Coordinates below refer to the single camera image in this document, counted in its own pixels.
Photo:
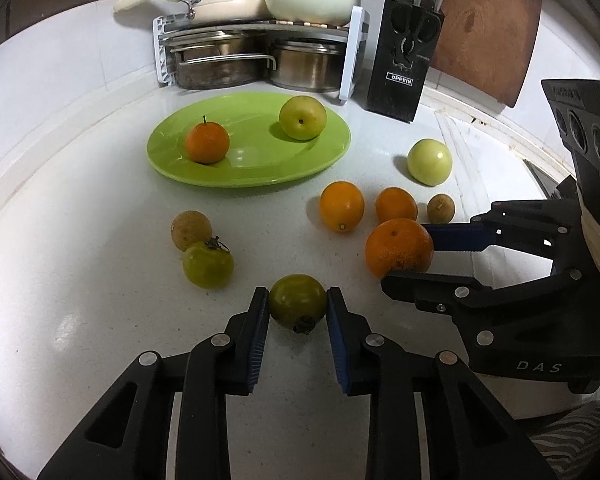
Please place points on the green plate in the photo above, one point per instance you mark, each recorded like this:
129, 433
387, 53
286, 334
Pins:
260, 160

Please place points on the pale green apple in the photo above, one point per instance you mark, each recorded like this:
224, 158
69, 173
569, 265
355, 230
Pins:
429, 161

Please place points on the tangerine with stem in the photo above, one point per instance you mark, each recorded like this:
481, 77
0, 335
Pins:
207, 144

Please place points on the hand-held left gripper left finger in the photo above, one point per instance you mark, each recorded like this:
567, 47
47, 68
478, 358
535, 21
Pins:
257, 350

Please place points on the small brown longan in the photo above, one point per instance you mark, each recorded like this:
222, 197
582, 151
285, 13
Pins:
440, 208

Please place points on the small orange tangerine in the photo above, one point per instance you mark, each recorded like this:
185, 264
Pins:
396, 202

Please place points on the round steel pot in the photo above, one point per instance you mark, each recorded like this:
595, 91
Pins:
305, 67

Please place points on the large orange tangerine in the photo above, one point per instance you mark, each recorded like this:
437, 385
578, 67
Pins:
397, 250

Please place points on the black kitchen scissors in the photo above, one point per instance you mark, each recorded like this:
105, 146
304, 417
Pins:
411, 42

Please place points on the white metal pot rack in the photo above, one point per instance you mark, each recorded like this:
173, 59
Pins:
357, 50

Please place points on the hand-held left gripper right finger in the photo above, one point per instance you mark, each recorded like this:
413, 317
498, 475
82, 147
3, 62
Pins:
339, 350

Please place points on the wooden bead trivet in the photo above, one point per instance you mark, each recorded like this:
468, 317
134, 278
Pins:
310, 23

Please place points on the green apple on plate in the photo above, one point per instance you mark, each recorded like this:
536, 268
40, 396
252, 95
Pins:
302, 117

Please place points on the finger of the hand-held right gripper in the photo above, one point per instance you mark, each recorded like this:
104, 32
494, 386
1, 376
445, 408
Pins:
420, 287
460, 238

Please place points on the oval orange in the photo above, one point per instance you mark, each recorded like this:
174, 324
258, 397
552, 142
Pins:
342, 206

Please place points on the large brown longan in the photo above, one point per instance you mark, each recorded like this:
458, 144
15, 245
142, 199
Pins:
190, 227

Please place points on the black knife block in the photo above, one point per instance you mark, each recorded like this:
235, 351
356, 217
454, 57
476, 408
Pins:
392, 95

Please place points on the wooden cutting board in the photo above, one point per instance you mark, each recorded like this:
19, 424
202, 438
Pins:
485, 25

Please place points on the striped clothing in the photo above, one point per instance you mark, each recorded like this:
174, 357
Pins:
580, 440

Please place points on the green tomato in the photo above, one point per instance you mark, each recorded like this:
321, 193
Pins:
207, 265
296, 300

